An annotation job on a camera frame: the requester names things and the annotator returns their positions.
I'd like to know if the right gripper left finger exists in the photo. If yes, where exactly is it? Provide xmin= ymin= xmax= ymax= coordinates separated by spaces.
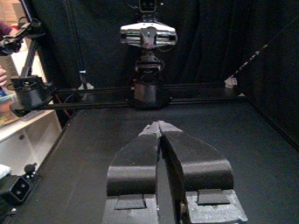
xmin=101 ymin=121 xmax=163 ymax=224

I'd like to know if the small black camera box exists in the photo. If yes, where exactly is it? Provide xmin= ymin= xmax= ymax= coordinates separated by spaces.
xmin=0 ymin=174 xmax=33 ymax=206

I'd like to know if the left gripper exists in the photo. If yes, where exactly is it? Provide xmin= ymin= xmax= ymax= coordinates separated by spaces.
xmin=118 ymin=22 xmax=179 ymax=50

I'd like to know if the person's hand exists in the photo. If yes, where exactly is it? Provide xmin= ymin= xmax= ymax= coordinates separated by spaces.
xmin=0 ymin=66 xmax=9 ymax=88

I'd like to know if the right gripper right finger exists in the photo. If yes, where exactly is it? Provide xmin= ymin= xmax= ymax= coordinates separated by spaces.
xmin=157 ymin=120 xmax=248 ymax=224

